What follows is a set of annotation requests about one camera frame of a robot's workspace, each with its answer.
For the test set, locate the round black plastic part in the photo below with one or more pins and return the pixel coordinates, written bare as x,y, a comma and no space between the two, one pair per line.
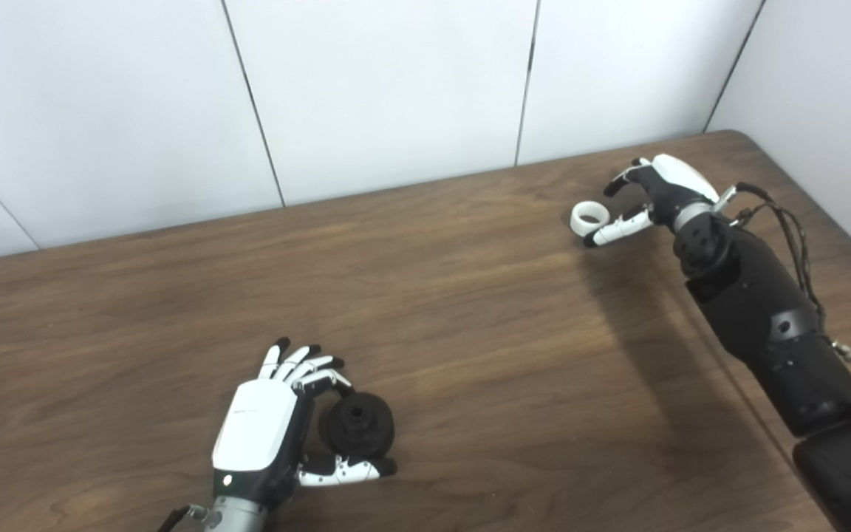
359,428

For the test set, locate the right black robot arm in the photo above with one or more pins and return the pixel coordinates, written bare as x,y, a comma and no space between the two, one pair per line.
765,318

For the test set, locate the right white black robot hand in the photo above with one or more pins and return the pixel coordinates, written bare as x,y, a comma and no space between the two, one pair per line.
680,185

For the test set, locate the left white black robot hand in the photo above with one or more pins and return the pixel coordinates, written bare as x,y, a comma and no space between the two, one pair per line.
255,428

